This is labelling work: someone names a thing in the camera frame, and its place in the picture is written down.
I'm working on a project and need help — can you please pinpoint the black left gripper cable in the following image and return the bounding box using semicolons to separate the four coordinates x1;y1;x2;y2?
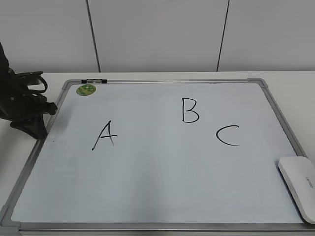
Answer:
18;71;49;95

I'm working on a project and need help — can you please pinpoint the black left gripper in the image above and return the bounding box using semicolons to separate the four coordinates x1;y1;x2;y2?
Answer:
0;47;57;140

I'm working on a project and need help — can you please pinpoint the white board eraser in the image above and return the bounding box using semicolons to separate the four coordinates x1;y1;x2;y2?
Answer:
278;156;315;224

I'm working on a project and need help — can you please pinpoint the white board with grey frame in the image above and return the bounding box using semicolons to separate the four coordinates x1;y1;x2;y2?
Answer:
0;78;315;236

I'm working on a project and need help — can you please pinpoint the round green sticker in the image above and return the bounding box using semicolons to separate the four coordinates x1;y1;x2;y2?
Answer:
76;84;96;96

